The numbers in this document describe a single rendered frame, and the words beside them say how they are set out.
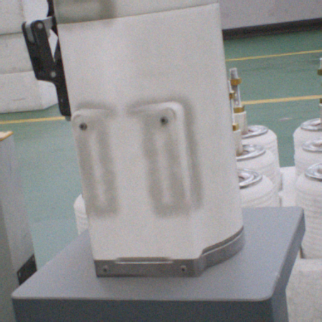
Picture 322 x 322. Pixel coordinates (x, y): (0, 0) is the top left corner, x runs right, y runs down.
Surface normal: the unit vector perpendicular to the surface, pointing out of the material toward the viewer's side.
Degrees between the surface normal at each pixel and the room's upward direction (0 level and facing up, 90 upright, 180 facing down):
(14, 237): 90
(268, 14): 90
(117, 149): 90
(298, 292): 90
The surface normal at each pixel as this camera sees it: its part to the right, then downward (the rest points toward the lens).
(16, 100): -0.25, 0.25
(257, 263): -0.13, -0.97
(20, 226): 0.98, -0.09
